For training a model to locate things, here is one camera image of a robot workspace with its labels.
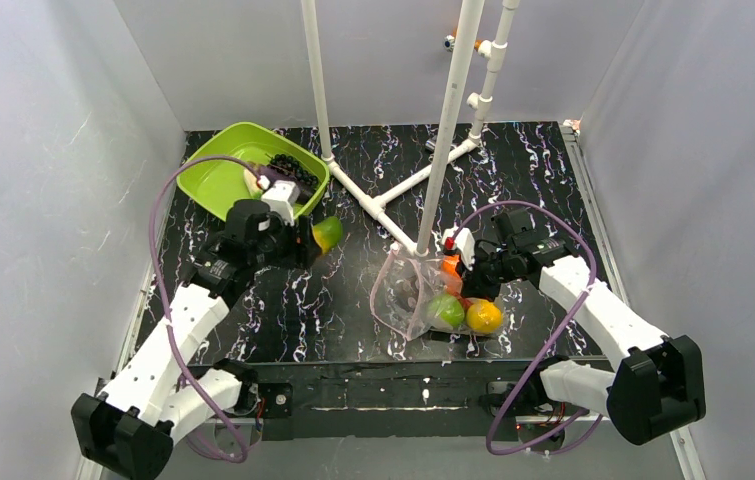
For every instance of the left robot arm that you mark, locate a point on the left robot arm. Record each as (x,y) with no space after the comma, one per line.
(133,423)

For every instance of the green plastic tray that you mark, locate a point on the green plastic tray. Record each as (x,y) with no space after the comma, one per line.
(217,184)

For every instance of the fake dark grapes bunch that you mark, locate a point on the fake dark grapes bunch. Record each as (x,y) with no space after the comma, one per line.
(292,169)

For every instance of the fake bok choy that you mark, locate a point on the fake bok choy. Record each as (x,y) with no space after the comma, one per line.
(252,186)

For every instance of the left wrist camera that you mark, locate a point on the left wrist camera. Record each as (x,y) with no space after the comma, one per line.
(281,197)

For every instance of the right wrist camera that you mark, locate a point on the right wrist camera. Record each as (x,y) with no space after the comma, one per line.
(459,242)

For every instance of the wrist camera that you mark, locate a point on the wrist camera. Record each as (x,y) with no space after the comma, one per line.
(281,197)
(459,242)

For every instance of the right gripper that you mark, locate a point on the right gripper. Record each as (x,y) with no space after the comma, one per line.
(479,273)

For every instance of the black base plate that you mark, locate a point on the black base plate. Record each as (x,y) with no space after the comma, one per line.
(380,399)

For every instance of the white PVC pipe frame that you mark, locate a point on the white PVC pipe frame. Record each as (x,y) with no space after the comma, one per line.
(465,46)

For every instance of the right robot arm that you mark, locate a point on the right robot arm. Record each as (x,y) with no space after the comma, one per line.
(655,384)

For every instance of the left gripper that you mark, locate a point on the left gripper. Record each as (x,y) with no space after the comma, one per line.
(304,241)

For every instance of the fake purple eggplant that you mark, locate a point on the fake purple eggplant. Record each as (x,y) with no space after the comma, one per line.
(267,175)

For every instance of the fake green apple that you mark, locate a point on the fake green apple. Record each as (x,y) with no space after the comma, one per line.
(445,312)

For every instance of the fake orange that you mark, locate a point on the fake orange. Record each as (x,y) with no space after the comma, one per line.
(452,280)

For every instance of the fake mango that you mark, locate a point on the fake mango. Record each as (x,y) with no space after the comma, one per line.
(327,233)

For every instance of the clear zip top bag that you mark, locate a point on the clear zip top bag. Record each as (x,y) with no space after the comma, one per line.
(404,286)

